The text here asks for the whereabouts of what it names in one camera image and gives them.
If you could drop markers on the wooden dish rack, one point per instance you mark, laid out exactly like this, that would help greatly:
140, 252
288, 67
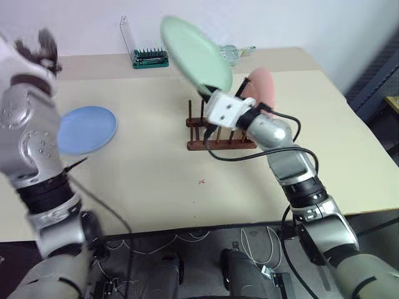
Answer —
218, 145

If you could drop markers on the dark blue perforated panel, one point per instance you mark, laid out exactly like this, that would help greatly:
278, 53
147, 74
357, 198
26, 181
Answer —
377, 78

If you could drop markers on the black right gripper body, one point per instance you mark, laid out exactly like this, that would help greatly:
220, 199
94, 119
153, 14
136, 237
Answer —
215, 91

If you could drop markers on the pink plate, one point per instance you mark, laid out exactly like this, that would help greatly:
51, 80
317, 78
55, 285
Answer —
265, 85

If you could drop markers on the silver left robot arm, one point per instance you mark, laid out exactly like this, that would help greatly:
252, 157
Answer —
29, 146

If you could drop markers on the green screwdriver bit set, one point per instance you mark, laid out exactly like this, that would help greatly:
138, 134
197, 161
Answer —
151, 59

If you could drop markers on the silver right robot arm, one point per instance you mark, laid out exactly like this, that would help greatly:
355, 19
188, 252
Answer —
293, 169

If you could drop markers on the blue plate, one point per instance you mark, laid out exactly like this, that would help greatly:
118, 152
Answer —
88, 129

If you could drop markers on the clear plastic bag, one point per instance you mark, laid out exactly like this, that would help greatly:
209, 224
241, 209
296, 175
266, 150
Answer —
230, 53

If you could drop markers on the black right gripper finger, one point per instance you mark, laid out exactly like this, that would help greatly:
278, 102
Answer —
202, 91

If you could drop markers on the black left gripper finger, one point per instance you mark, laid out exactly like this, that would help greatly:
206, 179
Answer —
22, 48
48, 40

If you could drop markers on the small black box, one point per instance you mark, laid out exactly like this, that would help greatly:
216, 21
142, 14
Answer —
280, 285
106, 288

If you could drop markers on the clear plastic case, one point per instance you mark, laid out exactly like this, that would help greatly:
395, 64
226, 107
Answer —
127, 34

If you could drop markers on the yellow board edge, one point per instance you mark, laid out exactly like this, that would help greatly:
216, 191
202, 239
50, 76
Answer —
393, 104

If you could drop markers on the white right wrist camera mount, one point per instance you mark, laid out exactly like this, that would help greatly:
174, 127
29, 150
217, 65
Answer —
226, 110

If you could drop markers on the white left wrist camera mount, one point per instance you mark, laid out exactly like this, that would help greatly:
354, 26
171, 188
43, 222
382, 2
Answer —
18, 60

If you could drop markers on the green plate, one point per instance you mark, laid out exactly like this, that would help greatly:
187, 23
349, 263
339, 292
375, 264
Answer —
194, 51

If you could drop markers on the dark rounded shape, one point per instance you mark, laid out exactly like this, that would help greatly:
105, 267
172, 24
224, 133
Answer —
243, 274

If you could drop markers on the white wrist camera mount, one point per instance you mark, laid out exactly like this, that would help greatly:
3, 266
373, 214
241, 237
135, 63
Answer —
226, 110
18, 60

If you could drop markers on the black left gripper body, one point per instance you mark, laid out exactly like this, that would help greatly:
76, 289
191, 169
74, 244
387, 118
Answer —
42, 59

